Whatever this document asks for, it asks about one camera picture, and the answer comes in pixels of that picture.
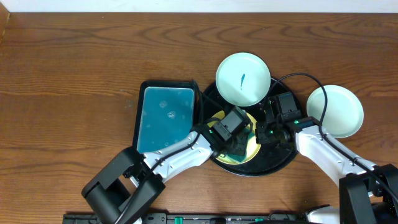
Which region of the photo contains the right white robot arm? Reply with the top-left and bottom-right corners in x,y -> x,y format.
255,117 -> 397,223

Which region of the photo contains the round black serving tray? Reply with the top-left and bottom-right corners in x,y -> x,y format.
203,82 -> 298,177

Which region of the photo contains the yellow plate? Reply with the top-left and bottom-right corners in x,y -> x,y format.
211,111 -> 261,166

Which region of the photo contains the green yellow sponge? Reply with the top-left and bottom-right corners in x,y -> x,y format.
227,133 -> 252,162

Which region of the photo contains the black rectangular water tray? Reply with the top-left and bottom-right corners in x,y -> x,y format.
132,80 -> 196,153

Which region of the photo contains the mint plate with blue stain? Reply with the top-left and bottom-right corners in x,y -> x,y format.
215,52 -> 271,107

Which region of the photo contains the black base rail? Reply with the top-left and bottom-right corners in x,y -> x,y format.
62,212 -> 312,224

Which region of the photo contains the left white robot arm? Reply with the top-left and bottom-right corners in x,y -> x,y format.
81,129 -> 248,223

